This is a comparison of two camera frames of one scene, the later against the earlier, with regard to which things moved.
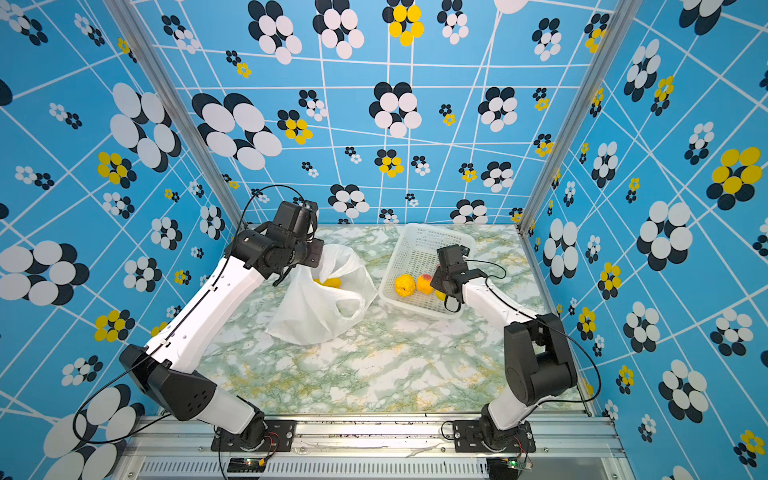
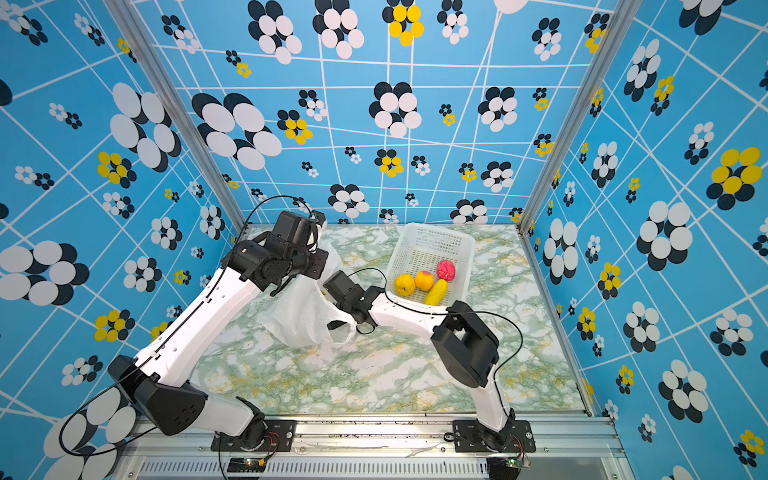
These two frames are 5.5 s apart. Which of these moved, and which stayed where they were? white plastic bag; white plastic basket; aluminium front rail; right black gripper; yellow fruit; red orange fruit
Moved: white plastic bag; right black gripper
Stayed: red orange fruit; aluminium front rail; white plastic basket; yellow fruit
